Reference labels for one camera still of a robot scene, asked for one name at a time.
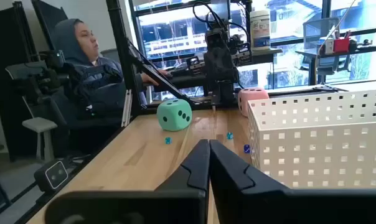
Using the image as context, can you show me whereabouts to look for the red pen holder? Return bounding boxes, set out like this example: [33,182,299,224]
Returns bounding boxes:
[333,37,350,54]

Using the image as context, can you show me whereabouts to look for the dark background desk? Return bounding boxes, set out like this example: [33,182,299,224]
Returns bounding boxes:
[295,45,376,86]

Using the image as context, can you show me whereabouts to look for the white wipes canister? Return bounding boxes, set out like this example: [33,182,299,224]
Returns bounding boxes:
[250,9,271,51]

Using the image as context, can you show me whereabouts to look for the black office chair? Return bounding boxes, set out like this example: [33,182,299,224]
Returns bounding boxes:
[4,49,129,156]

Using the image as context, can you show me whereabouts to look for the grey mesh office chair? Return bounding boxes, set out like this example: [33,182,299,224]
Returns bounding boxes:
[302,17,341,75]

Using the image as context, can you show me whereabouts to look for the black table-level camera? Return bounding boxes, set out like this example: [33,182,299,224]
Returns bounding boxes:
[34,158,70,193]

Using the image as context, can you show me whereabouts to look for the white perforated basket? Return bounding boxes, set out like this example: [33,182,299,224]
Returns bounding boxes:
[247,89,376,190]

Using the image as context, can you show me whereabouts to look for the black aluminium table frame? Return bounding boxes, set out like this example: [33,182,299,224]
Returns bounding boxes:
[7,0,347,224]

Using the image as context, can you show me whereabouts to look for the person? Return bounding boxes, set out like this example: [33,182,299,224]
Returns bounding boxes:
[52,18,173,119]

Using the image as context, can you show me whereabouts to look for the grey side desk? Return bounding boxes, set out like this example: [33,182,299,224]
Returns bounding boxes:
[162,48,284,91]

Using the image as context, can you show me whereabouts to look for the black partition panel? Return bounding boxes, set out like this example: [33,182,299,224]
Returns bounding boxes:
[0,1,39,162]

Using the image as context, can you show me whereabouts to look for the large pink foam die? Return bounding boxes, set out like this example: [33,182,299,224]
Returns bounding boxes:
[237,87,270,118]

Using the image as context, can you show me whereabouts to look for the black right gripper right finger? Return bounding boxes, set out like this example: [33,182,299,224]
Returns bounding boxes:
[209,139,376,224]

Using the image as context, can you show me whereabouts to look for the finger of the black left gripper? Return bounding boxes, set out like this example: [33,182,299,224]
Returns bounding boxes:
[223,79,237,106]
[211,79,225,106]

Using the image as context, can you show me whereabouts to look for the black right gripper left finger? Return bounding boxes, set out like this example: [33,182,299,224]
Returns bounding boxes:
[44,139,211,224]

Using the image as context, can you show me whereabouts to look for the silver aluminium bracket strip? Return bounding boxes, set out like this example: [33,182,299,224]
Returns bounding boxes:
[121,89,134,128]

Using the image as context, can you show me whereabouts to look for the large green foam die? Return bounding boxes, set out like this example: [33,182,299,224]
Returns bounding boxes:
[156,98,193,132]

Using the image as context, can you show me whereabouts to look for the white stool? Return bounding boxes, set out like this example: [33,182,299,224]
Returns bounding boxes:
[21,117,58,161]

